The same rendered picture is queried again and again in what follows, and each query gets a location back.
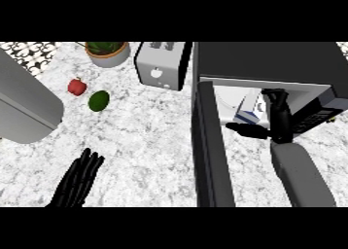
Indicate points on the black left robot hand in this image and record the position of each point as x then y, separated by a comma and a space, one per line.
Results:
76, 181

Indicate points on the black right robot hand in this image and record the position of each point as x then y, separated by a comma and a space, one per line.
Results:
280, 123

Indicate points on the white and blue milk carton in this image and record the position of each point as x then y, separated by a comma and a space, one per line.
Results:
251, 108

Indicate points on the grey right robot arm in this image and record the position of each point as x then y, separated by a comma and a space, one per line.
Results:
301, 176

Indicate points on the dark grey microwave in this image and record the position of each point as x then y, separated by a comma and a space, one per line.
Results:
277, 76

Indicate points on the dark grey microwave door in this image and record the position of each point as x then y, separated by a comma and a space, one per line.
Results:
211, 146

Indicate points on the green avocado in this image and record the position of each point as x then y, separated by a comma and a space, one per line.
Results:
98, 100

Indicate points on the grey rounded appliance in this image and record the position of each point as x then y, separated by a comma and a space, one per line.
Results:
19, 97

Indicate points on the red apple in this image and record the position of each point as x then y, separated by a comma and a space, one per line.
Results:
76, 87

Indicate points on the silver toaster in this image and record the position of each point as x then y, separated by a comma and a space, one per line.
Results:
162, 64

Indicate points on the potted green plant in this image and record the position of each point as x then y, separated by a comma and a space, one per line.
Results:
107, 52

